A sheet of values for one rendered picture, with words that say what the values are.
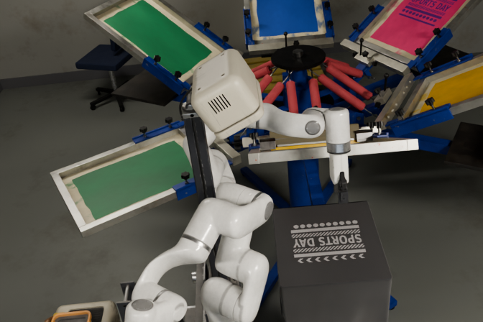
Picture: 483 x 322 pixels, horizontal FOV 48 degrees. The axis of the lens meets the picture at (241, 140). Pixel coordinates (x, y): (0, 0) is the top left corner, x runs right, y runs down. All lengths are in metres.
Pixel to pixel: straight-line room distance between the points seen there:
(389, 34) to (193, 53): 1.28
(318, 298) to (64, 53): 4.78
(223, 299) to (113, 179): 1.53
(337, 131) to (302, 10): 2.38
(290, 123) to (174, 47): 2.07
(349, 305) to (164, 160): 1.28
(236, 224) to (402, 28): 2.55
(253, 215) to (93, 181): 1.70
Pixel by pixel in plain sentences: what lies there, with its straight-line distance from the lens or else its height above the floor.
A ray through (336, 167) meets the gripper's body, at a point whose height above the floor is 1.61.
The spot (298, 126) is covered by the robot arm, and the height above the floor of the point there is 1.76.
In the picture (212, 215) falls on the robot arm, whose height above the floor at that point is 1.72.
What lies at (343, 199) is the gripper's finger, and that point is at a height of 1.51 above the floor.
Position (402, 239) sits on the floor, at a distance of 3.85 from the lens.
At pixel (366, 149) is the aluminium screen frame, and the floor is 1.54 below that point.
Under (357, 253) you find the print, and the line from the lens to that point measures 2.37.
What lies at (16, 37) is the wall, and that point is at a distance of 6.54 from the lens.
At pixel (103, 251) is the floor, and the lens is 4.02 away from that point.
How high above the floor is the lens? 2.62
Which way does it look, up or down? 33 degrees down
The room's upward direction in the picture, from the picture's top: 7 degrees counter-clockwise
